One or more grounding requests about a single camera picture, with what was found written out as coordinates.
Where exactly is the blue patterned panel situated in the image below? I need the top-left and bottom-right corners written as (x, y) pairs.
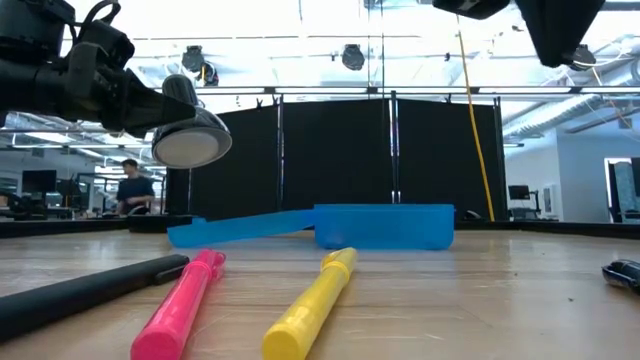
top-left (607, 157), bottom-right (640, 224)

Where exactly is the translucent blue supply box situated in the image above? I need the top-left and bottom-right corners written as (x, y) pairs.
top-left (167, 203), bottom-right (456, 251)

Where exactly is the black pen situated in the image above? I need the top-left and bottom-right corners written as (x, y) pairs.
top-left (0, 253), bottom-right (191, 344)

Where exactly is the long white light bar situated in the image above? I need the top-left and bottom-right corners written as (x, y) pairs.
top-left (149, 85), bottom-right (640, 96)

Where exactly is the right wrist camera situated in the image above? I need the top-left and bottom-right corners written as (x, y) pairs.
top-left (432, 0), bottom-right (511, 21)

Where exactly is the person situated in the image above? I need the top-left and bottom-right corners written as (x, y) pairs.
top-left (115, 158), bottom-right (157, 216)

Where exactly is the round black ceiling lamp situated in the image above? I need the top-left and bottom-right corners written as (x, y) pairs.
top-left (569, 44), bottom-right (597, 71)
top-left (181, 44), bottom-right (206, 74)
top-left (341, 43), bottom-right (366, 71)

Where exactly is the black folding partition screen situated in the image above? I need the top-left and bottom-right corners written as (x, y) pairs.
top-left (164, 97), bottom-right (505, 224)

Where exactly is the glossy black bell-shaped lamp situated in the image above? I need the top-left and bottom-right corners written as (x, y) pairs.
top-left (151, 73), bottom-right (234, 170)

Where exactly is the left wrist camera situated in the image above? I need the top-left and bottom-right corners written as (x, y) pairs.
top-left (73, 19), bottom-right (136, 71)

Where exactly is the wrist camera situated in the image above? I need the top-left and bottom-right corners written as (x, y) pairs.
top-left (73, 19), bottom-right (136, 71)
top-left (432, 0), bottom-right (511, 21)

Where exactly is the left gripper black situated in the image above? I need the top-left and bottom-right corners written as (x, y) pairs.
top-left (0, 42), bottom-right (197, 139)

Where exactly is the yellow highlighter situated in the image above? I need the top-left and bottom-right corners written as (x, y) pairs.
top-left (262, 246), bottom-right (359, 360)

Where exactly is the glossy dark blue object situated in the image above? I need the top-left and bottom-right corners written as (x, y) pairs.
top-left (601, 258), bottom-right (640, 295)

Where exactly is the yellow hanging cable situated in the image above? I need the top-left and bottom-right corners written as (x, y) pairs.
top-left (455, 14), bottom-right (496, 222)

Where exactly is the pink highlighter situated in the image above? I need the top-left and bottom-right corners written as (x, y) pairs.
top-left (130, 248), bottom-right (227, 360)

